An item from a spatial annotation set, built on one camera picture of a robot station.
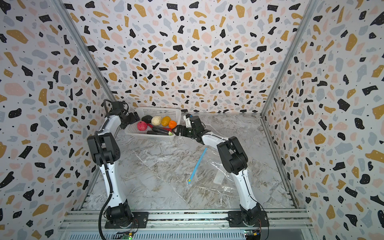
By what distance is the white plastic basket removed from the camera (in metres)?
1.02

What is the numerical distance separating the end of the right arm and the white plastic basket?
9cm

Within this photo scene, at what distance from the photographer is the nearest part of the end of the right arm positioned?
31.9 inches
